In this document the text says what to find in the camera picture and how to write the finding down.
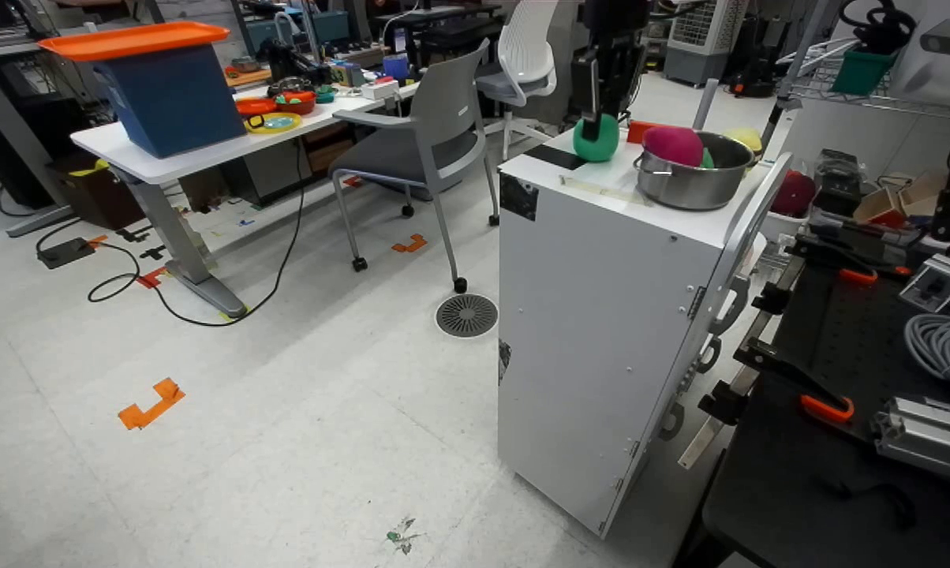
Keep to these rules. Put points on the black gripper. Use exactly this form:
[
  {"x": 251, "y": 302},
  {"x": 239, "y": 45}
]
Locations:
[{"x": 609, "y": 74}]

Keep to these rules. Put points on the green plush ball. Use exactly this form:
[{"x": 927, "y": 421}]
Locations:
[{"x": 586, "y": 147}]

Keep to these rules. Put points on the pink plush toy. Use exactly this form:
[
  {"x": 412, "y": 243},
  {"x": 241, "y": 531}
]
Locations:
[{"x": 674, "y": 147}]

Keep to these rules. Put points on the silver metal pot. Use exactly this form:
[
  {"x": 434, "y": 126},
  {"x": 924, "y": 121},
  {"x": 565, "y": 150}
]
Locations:
[{"x": 697, "y": 187}]

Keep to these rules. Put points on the white toy kitchen cabinet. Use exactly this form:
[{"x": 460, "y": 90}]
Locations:
[{"x": 588, "y": 337}]

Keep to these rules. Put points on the orange toy tray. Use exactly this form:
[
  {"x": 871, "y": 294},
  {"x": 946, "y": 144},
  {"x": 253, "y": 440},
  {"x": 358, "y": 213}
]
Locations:
[{"x": 274, "y": 102}]

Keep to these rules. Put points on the orange rectangular block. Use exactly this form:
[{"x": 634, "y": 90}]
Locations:
[{"x": 640, "y": 131}]

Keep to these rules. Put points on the black square cabinet patch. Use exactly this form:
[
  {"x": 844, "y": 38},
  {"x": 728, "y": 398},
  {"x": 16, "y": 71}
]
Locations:
[{"x": 553, "y": 155}]

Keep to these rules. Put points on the white plastic chair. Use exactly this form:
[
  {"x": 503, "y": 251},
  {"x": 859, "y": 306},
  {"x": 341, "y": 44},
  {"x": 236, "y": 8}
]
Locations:
[{"x": 525, "y": 66}]

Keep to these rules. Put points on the white air appliance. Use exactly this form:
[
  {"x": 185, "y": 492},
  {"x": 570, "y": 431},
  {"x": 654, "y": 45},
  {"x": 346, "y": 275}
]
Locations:
[{"x": 705, "y": 44}]

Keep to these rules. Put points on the gray plastic rolling chair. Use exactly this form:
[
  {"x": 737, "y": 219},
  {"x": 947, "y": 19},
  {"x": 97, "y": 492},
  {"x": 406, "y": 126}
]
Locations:
[{"x": 421, "y": 147}]

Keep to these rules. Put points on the dark red round object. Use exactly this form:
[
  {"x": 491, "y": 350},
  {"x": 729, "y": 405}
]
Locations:
[{"x": 793, "y": 194}]

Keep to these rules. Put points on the dark round floor cover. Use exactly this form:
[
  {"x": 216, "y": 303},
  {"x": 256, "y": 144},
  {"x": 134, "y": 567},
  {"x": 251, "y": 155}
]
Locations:
[{"x": 465, "y": 318}]

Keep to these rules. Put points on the green box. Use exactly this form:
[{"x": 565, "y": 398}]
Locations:
[{"x": 863, "y": 71}]

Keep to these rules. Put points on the blue storage bin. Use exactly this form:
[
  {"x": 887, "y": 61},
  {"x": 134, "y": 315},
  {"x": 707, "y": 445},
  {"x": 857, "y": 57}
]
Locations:
[{"x": 174, "y": 105}]

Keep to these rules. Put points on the white office table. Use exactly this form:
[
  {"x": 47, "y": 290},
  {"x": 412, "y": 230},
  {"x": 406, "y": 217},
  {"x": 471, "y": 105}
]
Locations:
[{"x": 158, "y": 158}]

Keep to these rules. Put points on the orange bin lid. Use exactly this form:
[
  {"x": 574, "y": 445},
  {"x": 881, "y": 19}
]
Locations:
[{"x": 131, "y": 38}]

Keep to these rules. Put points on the orange floor tape mark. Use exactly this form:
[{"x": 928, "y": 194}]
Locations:
[{"x": 149, "y": 405}]

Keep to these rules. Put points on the black power brick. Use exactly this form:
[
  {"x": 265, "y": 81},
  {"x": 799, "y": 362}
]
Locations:
[{"x": 64, "y": 255}]

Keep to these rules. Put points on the aluminum extrusion rail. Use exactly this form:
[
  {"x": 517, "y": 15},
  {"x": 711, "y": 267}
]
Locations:
[
  {"x": 941, "y": 284},
  {"x": 933, "y": 438}
]

